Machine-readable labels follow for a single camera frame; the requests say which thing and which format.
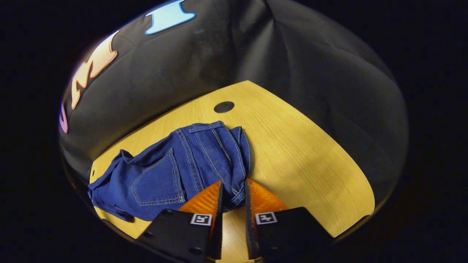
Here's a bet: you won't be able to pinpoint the blue denim jeans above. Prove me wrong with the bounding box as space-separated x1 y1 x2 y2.
87 121 253 222

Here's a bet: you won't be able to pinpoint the black round table grommet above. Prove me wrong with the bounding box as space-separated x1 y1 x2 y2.
214 101 235 114

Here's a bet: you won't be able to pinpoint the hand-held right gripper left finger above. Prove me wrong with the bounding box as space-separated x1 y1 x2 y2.
137 180 224 263

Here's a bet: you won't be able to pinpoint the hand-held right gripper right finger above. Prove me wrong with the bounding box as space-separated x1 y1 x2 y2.
244 178 334 262

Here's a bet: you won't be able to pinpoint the black backdrop cloth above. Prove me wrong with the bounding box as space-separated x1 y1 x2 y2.
58 0 409 220

